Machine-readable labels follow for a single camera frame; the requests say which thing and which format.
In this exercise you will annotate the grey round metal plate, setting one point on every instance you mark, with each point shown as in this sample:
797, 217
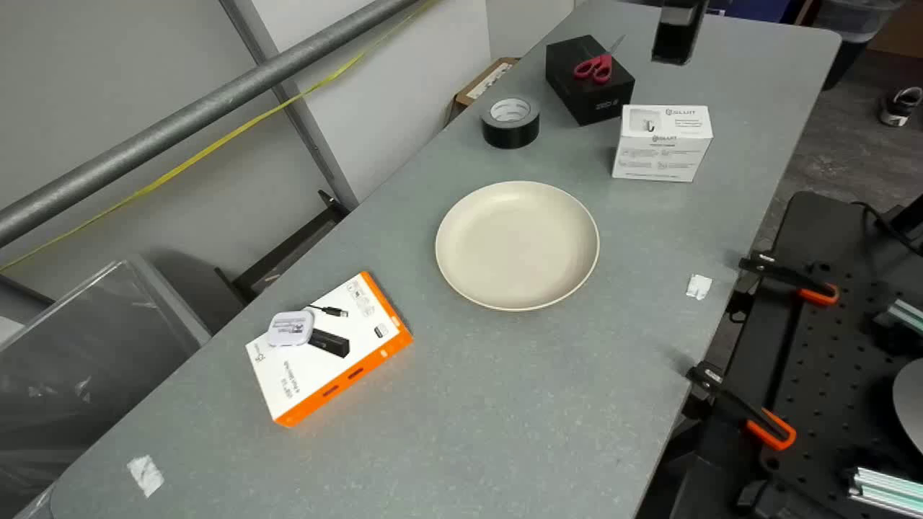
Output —
911, 405

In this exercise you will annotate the grey metal pipe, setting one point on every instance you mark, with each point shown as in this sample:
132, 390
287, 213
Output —
191, 116

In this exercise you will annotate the wooden stick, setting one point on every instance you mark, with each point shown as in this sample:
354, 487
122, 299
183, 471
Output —
476, 88

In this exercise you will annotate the cream round plate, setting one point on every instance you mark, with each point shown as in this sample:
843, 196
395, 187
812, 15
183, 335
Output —
516, 246

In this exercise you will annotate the white printed carton box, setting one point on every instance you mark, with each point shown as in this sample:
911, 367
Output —
663, 144

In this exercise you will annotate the aluminium extrusion bar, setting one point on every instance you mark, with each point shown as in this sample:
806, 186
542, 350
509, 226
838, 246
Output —
882, 490

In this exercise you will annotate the black tape roll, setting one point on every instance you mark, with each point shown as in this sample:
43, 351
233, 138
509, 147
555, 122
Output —
494, 132

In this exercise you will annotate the orange and white product box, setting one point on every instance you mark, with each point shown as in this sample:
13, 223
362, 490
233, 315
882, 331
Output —
300, 372

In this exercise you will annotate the small white tape piece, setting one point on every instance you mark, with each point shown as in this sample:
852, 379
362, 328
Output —
145, 472
699, 285

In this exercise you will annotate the grey metal frame post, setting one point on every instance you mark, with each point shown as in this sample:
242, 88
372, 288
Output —
327, 174

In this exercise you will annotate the black orange bar clamp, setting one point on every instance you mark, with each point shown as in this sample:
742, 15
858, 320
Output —
739, 406
781, 275

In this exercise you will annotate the teal metal piece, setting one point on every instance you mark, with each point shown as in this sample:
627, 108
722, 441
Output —
907, 315

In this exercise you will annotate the black perforated breadboard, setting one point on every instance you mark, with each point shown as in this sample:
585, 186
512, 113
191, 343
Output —
838, 370

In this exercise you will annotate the grey plastic bin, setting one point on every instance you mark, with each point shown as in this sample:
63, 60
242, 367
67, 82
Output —
86, 364

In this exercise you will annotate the black upright object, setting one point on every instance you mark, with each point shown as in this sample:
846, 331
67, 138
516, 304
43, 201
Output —
679, 33

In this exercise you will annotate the white and black shoe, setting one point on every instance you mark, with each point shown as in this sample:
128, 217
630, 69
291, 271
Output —
898, 105

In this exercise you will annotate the black rectangular box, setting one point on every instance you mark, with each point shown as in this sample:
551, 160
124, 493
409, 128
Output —
601, 100

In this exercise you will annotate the dark bin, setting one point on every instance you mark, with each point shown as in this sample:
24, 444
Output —
852, 18

